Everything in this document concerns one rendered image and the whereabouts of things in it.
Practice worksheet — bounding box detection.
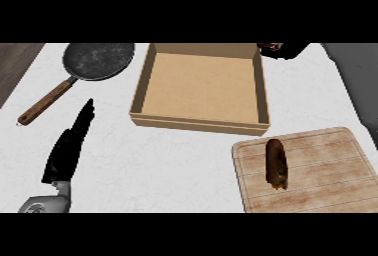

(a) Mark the dark frying pan wooden handle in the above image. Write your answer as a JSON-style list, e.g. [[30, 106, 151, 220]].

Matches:
[[17, 43, 136, 127]]

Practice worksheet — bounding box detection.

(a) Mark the wooden cutting board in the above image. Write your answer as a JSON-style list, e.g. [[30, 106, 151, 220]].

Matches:
[[231, 126, 378, 214]]

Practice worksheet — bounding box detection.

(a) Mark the black appliance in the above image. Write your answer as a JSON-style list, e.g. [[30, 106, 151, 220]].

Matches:
[[256, 43, 312, 61]]

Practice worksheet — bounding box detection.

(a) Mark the cardboard box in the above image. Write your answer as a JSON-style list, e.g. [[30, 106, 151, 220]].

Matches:
[[129, 43, 272, 137]]

